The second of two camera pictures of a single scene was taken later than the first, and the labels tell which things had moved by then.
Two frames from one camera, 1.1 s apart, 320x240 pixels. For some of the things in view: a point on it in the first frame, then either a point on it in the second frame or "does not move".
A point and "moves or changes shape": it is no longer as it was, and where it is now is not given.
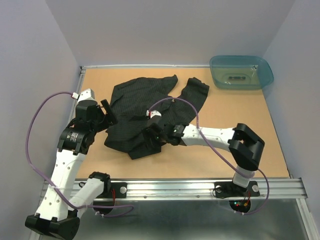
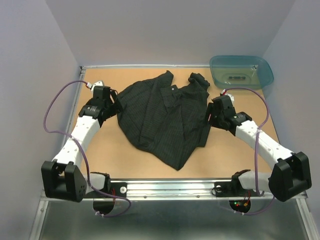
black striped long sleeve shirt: x=134 y=101 moves or changes shape
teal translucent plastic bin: x=240 y=72 does not move
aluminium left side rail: x=77 y=91 does not move
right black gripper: x=148 y=133 to x=212 y=110
